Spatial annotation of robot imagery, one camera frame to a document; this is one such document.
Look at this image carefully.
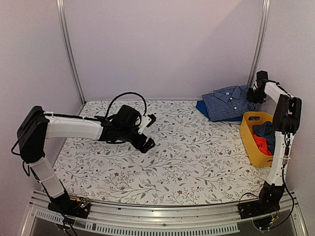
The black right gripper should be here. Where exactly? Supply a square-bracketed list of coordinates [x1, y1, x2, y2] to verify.
[247, 87, 266, 104]

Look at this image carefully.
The blue checkered button shirt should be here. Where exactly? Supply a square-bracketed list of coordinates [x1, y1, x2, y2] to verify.
[202, 85, 255, 122]

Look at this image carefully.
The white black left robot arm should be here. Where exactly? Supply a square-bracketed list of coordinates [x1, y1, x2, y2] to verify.
[11, 105, 156, 213]

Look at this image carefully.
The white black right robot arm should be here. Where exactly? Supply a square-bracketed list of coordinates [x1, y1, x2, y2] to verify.
[247, 71, 302, 214]

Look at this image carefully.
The yellow plastic laundry basket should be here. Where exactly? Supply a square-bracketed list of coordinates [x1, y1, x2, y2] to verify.
[240, 112, 273, 168]

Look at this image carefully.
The grey blue garment in basket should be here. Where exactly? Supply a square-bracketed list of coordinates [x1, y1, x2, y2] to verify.
[252, 121, 276, 155]

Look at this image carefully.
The orange garment in basket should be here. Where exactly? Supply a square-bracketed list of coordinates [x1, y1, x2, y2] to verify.
[252, 134, 272, 156]

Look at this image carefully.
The folded royal blue garment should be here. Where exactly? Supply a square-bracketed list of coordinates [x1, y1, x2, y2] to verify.
[195, 100, 243, 122]

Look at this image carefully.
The floral patterned table cloth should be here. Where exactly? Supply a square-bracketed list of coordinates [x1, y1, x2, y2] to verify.
[54, 101, 269, 206]

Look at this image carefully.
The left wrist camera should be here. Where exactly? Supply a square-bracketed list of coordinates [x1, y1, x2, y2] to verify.
[138, 114, 156, 134]

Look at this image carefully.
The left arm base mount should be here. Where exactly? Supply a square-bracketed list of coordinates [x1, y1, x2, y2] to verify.
[48, 193, 91, 219]

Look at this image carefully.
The aluminium front rail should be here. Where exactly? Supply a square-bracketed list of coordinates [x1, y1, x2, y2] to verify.
[21, 191, 311, 236]

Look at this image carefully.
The right aluminium frame post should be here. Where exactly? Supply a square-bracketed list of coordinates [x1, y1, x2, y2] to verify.
[248, 0, 271, 86]

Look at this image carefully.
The aluminium frame post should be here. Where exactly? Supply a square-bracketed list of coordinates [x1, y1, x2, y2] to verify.
[56, 0, 86, 106]
[248, 0, 271, 86]

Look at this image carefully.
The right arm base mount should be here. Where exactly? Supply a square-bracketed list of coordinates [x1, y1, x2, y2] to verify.
[238, 193, 280, 231]

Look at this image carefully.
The left aluminium frame post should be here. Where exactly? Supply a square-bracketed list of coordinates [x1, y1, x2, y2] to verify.
[56, 0, 86, 106]

